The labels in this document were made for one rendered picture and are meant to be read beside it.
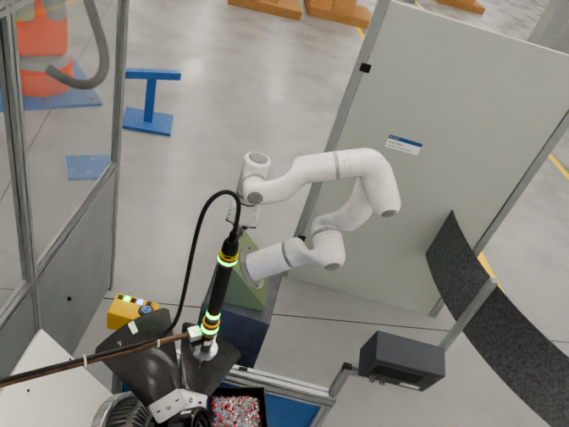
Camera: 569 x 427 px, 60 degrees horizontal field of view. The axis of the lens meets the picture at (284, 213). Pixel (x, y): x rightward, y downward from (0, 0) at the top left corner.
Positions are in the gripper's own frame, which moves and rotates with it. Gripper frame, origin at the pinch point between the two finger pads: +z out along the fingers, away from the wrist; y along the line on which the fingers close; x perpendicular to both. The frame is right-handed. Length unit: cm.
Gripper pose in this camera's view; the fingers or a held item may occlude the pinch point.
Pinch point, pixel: (238, 232)
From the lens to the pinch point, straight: 173.6
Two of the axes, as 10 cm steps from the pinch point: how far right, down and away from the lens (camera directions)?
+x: -1.2, 6.0, -7.9
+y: -9.6, -2.7, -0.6
